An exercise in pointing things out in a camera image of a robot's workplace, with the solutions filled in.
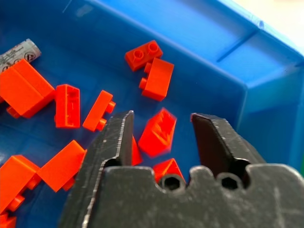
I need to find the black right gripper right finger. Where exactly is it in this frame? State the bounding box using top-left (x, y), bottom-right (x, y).
top-left (191, 113), bottom-right (266, 177)

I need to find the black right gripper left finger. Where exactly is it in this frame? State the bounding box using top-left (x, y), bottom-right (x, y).
top-left (58, 110), bottom-right (135, 228)

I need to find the orange toy building block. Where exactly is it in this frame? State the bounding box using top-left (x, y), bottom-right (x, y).
top-left (0, 212), bottom-right (18, 228)
top-left (125, 39), bottom-right (164, 72)
top-left (82, 90), bottom-right (117, 132)
top-left (37, 140), bottom-right (87, 193)
top-left (54, 84), bottom-right (81, 129)
top-left (139, 57), bottom-right (175, 102)
top-left (131, 135), bottom-right (143, 166)

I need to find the hollow orange sloped block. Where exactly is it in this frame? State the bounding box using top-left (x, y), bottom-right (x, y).
top-left (153, 158), bottom-right (186, 185)
top-left (137, 107), bottom-right (178, 158)

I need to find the orange plastic building brick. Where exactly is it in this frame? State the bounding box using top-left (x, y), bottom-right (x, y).
top-left (0, 58), bottom-right (56, 119)
top-left (0, 155), bottom-right (42, 212)

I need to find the blue plastic tray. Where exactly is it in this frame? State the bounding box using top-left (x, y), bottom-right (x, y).
top-left (0, 0), bottom-right (304, 228)

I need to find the grey cylindrical battery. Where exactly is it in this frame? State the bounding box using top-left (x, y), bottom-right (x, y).
top-left (0, 38), bottom-right (42, 73)

